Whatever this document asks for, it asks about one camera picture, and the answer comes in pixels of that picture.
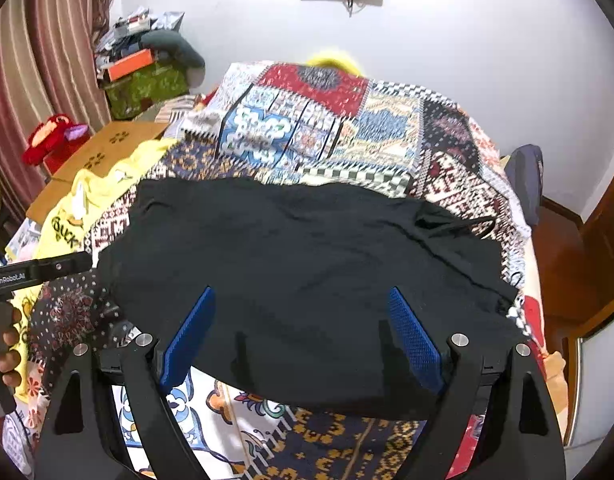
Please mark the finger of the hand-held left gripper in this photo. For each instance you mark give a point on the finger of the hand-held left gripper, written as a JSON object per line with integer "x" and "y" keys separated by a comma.
{"x": 62, "y": 266}

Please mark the dark grey backpack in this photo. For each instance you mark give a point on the dark grey backpack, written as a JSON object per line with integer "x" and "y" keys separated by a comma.
{"x": 524, "y": 180}

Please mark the black zip hoodie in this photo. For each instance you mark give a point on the black zip hoodie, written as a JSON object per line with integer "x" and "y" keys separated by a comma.
{"x": 307, "y": 285}

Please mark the person's left hand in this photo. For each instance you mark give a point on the person's left hand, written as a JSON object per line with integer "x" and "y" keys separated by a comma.
{"x": 11, "y": 355}

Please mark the wooden lap desk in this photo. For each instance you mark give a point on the wooden lap desk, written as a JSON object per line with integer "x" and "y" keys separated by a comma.
{"x": 117, "y": 145}

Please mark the pile of papers and clutter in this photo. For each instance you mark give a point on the pile of papers and clutter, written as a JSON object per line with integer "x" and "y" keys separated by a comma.
{"x": 132, "y": 25}

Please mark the scattered papers and booklets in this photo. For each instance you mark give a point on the scattered papers and booklets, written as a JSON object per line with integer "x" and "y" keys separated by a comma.
{"x": 22, "y": 240}

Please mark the striped brown curtain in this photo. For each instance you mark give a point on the striped brown curtain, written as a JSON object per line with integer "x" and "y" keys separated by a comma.
{"x": 42, "y": 60}

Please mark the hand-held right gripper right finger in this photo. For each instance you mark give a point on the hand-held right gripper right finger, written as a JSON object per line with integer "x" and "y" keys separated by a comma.
{"x": 417, "y": 342}

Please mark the green patterned box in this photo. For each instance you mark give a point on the green patterned box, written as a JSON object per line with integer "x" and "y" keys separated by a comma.
{"x": 147, "y": 90}

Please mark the red plush toy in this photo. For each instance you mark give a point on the red plush toy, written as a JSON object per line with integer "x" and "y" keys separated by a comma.
{"x": 49, "y": 135}

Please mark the patchwork printed blanket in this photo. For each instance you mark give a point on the patchwork printed blanket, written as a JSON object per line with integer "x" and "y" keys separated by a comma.
{"x": 337, "y": 125}

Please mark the grey neck pillow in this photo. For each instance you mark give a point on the grey neck pillow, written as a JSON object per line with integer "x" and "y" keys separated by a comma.
{"x": 179, "y": 47}

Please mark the orange box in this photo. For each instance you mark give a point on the orange box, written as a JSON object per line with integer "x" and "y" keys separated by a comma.
{"x": 132, "y": 64}

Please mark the yellow round cushion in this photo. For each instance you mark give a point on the yellow round cushion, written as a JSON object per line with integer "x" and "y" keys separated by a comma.
{"x": 332, "y": 57}

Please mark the yellow printed garment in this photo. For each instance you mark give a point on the yellow printed garment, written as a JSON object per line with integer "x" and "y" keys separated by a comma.
{"x": 87, "y": 195}

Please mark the brown wooden door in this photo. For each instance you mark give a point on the brown wooden door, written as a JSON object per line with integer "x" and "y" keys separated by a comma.
{"x": 607, "y": 200}

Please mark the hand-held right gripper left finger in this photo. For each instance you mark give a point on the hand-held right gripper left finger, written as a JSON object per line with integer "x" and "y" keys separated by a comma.
{"x": 187, "y": 345}

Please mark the striped folded cloth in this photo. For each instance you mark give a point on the striped folded cloth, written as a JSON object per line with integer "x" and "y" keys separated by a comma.
{"x": 187, "y": 105}

